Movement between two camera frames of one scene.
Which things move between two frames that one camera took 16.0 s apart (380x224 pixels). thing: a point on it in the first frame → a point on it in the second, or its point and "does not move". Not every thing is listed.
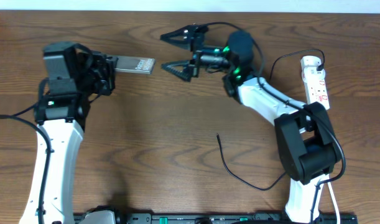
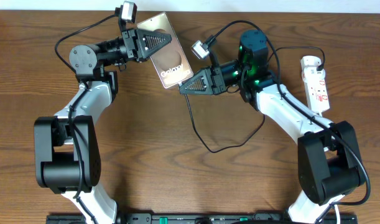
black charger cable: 320,67 → 274,50
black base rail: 231,218 does not move
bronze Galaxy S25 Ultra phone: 135,64 → 170,61
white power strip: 313,81 does not move
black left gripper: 109,73 → 131,45
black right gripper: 195,43 → 215,86
